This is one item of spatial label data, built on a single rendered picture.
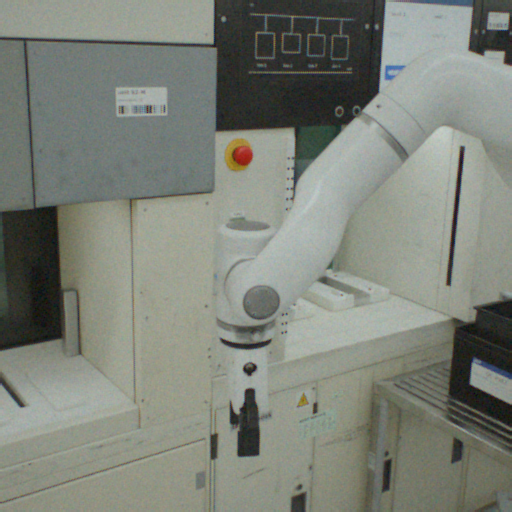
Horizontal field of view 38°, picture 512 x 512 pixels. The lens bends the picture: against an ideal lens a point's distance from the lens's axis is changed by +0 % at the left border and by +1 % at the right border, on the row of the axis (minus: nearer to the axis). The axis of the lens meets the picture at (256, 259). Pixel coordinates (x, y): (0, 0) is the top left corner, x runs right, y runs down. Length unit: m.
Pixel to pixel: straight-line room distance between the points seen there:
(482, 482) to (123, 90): 1.66
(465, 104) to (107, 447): 0.96
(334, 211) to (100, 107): 0.54
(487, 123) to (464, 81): 0.06
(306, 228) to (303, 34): 0.72
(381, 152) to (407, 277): 1.22
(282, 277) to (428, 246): 1.22
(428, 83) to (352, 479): 1.27
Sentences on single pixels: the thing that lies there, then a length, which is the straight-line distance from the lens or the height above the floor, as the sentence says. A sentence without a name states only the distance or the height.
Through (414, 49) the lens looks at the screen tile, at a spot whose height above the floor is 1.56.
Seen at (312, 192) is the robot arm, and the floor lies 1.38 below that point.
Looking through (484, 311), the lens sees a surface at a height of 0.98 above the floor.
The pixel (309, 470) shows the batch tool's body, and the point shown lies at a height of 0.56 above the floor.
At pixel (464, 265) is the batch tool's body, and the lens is 2.03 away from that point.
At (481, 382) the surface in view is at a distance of 1.80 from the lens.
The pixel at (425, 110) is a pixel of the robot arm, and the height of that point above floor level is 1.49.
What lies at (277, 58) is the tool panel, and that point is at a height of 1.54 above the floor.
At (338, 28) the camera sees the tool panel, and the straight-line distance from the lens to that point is 1.64.
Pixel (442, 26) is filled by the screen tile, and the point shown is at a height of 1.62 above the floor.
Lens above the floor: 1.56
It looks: 16 degrees down
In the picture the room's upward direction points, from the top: 2 degrees clockwise
